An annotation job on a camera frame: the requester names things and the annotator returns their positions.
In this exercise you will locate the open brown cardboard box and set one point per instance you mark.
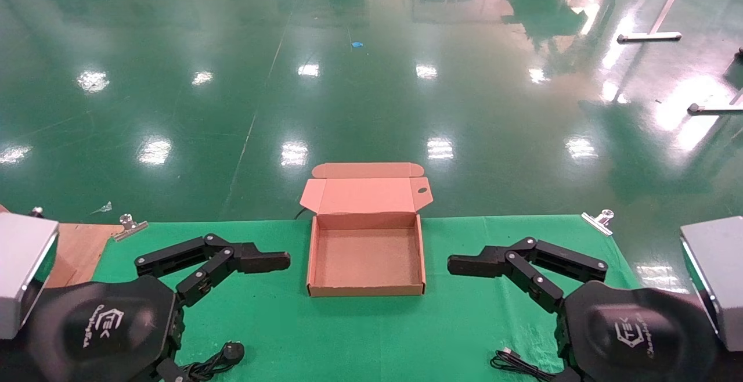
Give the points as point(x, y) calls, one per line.
point(365, 196)

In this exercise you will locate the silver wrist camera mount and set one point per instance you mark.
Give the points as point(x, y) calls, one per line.
point(717, 277)
point(23, 266)

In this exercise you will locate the brown wooden board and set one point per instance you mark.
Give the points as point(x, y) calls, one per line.
point(61, 270)

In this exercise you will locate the clear plastic floor scrap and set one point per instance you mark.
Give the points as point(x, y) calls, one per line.
point(103, 208)

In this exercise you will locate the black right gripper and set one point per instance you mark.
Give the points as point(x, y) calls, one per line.
point(638, 335)

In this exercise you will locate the white table leg dark foot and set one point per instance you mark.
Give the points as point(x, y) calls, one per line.
point(714, 108)

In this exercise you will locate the metal spring clip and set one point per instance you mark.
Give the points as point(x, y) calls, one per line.
point(599, 222)
point(130, 228)

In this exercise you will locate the green table cloth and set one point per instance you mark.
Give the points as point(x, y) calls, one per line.
point(360, 335)

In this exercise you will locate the white T-shaped table leg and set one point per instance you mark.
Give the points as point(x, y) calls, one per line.
point(649, 36)

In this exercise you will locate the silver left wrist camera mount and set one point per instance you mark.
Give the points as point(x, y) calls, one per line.
point(23, 266)

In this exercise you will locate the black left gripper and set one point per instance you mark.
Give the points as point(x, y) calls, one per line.
point(98, 330)

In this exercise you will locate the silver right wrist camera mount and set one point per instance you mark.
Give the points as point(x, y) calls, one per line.
point(717, 277)

